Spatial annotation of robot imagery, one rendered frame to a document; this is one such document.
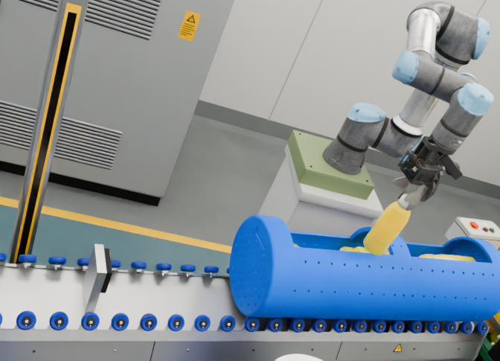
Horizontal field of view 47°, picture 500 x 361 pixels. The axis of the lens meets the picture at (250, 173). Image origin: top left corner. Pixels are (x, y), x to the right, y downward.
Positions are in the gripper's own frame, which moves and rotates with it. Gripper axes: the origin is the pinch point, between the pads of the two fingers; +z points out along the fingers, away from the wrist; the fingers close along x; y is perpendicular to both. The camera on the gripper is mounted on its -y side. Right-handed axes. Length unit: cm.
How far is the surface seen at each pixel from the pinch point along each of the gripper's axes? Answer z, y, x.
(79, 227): 152, 41, -131
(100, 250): 36, 72, -12
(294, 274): 25.2, 25.0, 4.1
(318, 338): 51, 5, 8
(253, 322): 46, 29, 4
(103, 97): 91, 38, -165
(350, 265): 23.0, 6.8, 2.8
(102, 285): 40, 71, -4
